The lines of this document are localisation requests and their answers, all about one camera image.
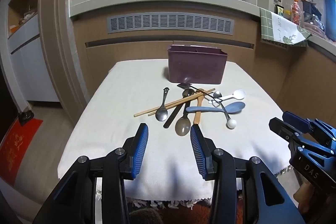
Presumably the brown shaggy rug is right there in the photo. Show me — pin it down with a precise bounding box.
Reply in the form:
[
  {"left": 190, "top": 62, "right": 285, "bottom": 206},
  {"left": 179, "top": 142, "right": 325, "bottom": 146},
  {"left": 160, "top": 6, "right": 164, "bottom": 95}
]
[{"left": 126, "top": 199, "right": 213, "bottom": 224}]

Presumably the person's right hand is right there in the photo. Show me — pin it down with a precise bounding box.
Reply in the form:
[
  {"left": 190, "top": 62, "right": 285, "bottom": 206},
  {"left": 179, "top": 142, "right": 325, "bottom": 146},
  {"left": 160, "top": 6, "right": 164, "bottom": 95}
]
[{"left": 293, "top": 182, "right": 326, "bottom": 211}]

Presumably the steel spoon with smiley handle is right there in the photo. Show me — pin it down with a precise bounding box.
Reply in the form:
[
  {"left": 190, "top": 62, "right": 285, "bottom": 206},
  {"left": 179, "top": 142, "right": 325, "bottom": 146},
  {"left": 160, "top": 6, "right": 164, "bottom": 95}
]
[{"left": 155, "top": 87, "right": 170, "bottom": 122}]

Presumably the steel spoon with white ball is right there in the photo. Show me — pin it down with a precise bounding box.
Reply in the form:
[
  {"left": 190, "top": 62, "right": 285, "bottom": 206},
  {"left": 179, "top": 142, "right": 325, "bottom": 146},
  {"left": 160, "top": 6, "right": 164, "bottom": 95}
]
[{"left": 213, "top": 91, "right": 237, "bottom": 129}]

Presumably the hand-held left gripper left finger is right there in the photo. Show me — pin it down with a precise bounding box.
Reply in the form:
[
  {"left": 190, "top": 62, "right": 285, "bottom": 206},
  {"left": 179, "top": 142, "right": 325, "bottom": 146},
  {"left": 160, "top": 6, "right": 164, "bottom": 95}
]
[{"left": 33, "top": 123, "right": 149, "bottom": 224}]

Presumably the long grey vent grille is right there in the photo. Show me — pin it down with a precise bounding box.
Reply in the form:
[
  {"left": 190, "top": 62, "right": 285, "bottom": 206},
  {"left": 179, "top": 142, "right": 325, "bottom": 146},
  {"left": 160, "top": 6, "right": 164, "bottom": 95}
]
[{"left": 106, "top": 12, "right": 235, "bottom": 35}]

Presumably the stone kitchen counter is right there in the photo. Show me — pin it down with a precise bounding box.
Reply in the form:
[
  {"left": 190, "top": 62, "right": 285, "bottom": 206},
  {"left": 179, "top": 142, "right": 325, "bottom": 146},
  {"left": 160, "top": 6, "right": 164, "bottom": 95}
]
[{"left": 69, "top": 0, "right": 336, "bottom": 51}]

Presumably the wooden base cabinet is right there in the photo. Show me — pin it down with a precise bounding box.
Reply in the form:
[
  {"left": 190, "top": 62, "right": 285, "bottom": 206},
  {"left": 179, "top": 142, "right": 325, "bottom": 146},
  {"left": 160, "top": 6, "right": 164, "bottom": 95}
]
[{"left": 71, "top": 14, "right": 336, "bottom": 188}]

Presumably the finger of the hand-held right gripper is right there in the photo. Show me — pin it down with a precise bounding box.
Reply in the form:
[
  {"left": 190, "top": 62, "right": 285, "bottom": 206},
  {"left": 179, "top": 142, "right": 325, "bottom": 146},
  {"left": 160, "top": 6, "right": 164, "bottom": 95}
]
[
  {"left": 283, "top": 112, "right": 313, "bottom": 133},
  {"left": 269, "top": 118, "right": 310, "bottom": 145}
]

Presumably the red floor mat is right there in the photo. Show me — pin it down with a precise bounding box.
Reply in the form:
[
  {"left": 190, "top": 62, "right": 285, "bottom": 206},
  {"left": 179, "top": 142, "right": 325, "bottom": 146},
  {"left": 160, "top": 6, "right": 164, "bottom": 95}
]
[{"left": 0, "top": 119, "right": 44, "bottom": 182}]

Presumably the short grey vent grille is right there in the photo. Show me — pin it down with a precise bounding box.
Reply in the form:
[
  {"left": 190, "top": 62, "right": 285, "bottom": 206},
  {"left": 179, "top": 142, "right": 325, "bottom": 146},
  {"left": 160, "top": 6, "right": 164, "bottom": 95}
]
[{"left": 261, "top": 38, "right": 292, "bottom": 50}]

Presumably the purple plastic utensil box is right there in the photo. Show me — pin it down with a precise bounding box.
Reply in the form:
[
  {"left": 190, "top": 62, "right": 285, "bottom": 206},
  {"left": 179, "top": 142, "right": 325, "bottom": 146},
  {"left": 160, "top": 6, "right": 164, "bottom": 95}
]
[{"left": 167, "top": 45, "right": 228, "bottom": 84}]

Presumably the black object on floor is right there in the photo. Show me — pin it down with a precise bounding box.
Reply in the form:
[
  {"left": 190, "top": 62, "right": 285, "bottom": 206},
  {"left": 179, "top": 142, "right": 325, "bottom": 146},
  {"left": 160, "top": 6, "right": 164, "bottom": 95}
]
[{"left": 18, "top": 110, "right": 34, "bottom": 125}]

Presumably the wooden chopstick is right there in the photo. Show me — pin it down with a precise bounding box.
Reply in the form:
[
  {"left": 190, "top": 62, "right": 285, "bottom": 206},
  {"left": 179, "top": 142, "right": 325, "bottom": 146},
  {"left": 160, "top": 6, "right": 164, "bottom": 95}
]
[
  {"left": 134, "top": 88, "right": 216, "bottom": 117},
  {"left": 148, "top": 93, "right": 208, "bottom": 117}
]

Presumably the pink basket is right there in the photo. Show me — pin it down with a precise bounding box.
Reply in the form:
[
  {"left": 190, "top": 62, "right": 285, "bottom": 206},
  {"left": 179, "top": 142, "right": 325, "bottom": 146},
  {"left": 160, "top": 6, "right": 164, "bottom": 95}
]
[{"left": 302, "top": 18, "right": 327, "bottom": 38}]

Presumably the white plastic spoon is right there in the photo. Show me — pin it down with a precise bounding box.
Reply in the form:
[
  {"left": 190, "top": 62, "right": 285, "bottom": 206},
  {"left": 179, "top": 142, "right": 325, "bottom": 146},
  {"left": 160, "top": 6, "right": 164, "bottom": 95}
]
[{"left": 208, "top": 90, "right": 246, "bottom": 104}]

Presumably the white cabinet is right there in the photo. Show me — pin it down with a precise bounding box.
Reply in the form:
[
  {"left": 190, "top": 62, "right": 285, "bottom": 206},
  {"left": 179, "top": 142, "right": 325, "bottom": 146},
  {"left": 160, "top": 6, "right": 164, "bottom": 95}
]
[{"left": 0, "top": 0, "right": 62, "bottom": 104}]

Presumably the wooden spoon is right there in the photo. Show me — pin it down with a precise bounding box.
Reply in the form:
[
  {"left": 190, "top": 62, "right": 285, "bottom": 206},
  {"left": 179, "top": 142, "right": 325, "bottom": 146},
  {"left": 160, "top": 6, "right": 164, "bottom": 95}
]
[{"left": 193, "top": 88, "right": 206, "bottom": 125}]

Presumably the large steel spoon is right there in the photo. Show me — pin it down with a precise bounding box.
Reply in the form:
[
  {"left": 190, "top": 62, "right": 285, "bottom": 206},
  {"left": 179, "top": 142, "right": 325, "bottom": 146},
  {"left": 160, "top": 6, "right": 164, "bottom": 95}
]
[{"left": 175, "top": 98, "right": 191, "bottom": 136}]

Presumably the green checked cloth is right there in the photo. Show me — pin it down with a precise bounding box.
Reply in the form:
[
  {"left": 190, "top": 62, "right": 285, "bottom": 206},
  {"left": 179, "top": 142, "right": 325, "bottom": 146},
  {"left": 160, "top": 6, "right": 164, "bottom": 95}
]
[{"left": 260, "top": 7, "right": 313, "bottom": 48}]

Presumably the blue plastic spoon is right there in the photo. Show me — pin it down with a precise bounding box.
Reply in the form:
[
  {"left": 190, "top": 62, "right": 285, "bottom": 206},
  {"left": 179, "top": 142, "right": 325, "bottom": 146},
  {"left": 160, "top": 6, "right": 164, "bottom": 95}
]
[{"left": 186, "top": 102, "right": 246, "bottom": 114}]

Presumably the white tablecloth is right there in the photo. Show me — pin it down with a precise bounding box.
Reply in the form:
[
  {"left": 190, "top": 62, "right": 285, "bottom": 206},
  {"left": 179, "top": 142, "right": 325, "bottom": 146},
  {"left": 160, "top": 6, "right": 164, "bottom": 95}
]
[{"left": 57, "top": 60, "right": 292, "bottom": 202}]

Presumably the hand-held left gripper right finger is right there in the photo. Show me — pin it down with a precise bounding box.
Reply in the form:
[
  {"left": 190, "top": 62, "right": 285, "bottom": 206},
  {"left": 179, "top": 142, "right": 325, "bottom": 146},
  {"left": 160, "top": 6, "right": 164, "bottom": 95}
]
[{"left": 190, "top": 125, "right": 306, "bottom": 224}]

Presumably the black-handled steel spoon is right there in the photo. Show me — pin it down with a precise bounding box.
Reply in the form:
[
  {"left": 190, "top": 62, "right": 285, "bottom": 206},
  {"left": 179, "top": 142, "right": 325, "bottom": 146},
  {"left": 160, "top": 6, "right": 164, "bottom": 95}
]
[{"left": 163, "top": 89, "right": 193, "bottom": 129}]

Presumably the black metal spatula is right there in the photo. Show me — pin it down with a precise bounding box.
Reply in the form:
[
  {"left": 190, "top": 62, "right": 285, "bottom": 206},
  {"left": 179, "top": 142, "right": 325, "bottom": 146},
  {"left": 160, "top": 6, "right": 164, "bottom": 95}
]
[{"left": 177, "top": 83, "right": 219, "bottom": 105}]

